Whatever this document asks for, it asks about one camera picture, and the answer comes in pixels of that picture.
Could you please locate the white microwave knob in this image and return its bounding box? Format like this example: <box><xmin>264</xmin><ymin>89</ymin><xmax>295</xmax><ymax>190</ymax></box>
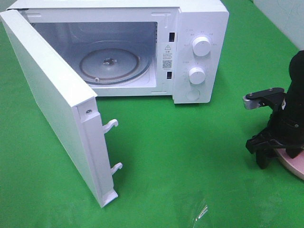
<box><xmin>192</xmin><ymin>35</ymin><xmax>211</xmax><ymax>57</ymax></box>
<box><xmin>189</xmin><ymin>66</ymin><xmax>206</xmax><ymax>85</ymax></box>

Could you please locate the white microwave door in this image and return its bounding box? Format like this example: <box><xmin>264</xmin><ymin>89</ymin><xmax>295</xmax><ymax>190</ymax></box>
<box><xmin>0</xmin><ymin>9</ymin><xmax>122</xmax><ymax>207</ymax></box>

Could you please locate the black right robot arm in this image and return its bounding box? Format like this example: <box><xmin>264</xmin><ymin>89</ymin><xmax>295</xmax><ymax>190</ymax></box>
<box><xmin>243</xmin><ymin>51</ymin><xmax>304</xmax><ymax>169</ymax></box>

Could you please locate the glass microwave turntable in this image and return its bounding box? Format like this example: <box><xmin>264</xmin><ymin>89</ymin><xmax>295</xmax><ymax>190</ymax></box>
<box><xmin>79</xmin><ymin>40</ymin><xmax>155</xmax><ymax>86</ymax></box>

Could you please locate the round white door release button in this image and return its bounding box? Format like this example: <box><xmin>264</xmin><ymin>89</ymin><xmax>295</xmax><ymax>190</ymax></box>
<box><xmin>186</xmin><ymin>89</ymin><xmax>200</xmax><ymax>101</ymax></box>

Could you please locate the pink round plate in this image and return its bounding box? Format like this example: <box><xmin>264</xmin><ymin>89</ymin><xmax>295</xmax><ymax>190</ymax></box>
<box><xmin>276</xmin><ymin>149</ymin><xmax>304</xmax><ymax>180</ymax></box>

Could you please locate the lower white microwave knob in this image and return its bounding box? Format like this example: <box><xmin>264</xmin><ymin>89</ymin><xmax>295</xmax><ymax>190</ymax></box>
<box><xmin>189</xmin><ymin>66</ymin><xmax>206</xmax><ymax>85</ymax></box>

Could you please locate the upper white microwave knob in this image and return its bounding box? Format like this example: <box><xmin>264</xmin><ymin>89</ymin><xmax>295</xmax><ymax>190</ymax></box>
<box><xmin>192</xmin><ymin>35</ymin><xmax>211</xmax><ymax>57</ymax></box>

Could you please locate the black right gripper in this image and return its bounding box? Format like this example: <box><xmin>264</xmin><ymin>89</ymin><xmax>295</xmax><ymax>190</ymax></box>
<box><xmin>246</xmin><ymin>114</ymin><xmax>304</xmax><ymax>169</ymax></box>

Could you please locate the white microwave oven body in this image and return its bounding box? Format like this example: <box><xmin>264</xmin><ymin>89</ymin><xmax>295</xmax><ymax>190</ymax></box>
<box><xmin>6</xmin><ymin>0</ymin><xmax>229</xmax><ymax>104</ymax></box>

